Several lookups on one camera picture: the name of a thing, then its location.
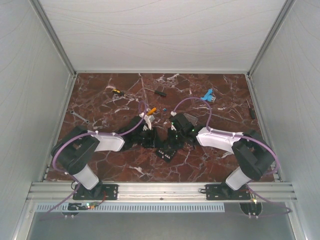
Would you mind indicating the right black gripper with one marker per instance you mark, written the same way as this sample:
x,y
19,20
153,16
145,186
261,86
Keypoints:
x,y
171,143

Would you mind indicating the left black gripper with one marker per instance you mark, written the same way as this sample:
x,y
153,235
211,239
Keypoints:
x,y
155,140

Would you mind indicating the black fuse box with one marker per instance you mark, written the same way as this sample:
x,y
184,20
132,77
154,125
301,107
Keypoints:
x,y
166,154

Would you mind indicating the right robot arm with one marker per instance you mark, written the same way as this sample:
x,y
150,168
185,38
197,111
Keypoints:
x,y
254,157

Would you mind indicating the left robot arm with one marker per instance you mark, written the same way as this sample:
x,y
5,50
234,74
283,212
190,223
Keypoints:
x,y
76,149

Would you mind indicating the clear plastic fuse box cover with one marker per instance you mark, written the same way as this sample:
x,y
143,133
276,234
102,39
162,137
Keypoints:
x,y
191,120

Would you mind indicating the blue plastic connector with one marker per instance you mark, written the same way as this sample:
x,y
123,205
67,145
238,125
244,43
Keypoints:
x,y
209,96

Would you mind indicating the yellow black screwdriver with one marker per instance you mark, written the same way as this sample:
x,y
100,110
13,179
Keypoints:
x,y
118,94

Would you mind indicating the silver wrench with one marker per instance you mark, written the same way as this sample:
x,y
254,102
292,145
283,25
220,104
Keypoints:
x,y
79,116

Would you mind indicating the thin black screwdriver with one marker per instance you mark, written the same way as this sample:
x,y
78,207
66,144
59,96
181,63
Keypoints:
x,y
251,110

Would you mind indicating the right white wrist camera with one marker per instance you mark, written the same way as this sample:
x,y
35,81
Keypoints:
x,y
172,119

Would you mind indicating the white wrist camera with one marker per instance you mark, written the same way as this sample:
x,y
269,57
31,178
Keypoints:
x,y
172,119
148,121

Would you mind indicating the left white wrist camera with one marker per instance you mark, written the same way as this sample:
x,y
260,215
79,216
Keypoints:
x,y
148,121

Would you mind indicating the orange handled screwdriver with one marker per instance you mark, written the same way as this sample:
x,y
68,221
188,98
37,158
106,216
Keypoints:
x,y
150,112

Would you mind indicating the black handled screwdriver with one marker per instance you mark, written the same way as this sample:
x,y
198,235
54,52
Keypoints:
x,y
160,93

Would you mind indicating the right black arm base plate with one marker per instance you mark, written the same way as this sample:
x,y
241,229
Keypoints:
x,y
223,192

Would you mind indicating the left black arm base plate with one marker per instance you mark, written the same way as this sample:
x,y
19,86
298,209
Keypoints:
x,y
110,191

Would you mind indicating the aluminium rail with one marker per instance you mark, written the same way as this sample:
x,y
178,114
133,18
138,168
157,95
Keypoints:
x,y
51,191

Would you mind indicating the slotted grey cable duct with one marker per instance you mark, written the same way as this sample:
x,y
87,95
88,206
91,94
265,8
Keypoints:
x,y
112,207

